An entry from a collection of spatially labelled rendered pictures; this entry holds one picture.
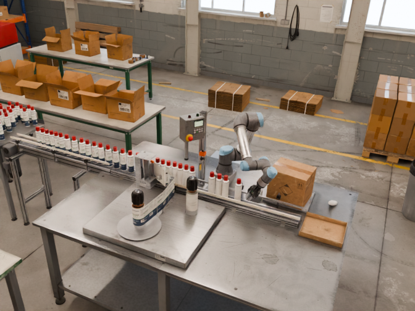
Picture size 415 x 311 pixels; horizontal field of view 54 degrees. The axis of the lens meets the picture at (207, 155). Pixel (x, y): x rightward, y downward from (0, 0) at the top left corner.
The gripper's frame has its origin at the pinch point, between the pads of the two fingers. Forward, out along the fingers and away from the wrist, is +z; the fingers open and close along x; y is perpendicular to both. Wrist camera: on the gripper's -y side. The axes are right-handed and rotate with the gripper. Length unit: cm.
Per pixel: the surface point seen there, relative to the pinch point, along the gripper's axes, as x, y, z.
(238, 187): -10.8, 3.2, -4.1
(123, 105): -162, -105, 89
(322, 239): 56, 13, -24
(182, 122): -74, -1, -16
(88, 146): -133, 3, 65
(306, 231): 46.2, 7.2, -15.1
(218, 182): -24.6, 3.3, 3.4
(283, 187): 16.3, -16.6, -16.6
